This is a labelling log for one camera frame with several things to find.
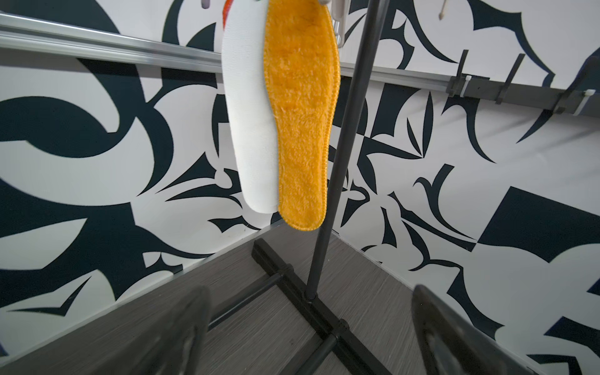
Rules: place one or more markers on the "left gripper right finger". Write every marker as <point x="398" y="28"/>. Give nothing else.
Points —
<point x="451" y="345"/>

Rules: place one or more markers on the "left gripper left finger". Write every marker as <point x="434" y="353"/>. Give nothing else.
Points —
<point x="172" y="345"/>

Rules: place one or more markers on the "black garment rack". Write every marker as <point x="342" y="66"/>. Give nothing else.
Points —
<point x="334" y="332"/>

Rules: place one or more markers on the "white orange-edged insole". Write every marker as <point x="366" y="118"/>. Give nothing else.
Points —
<point x="253" y="128"/>

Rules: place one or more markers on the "wall hook rail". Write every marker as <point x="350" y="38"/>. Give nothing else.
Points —
<point x="573" y="100"/>

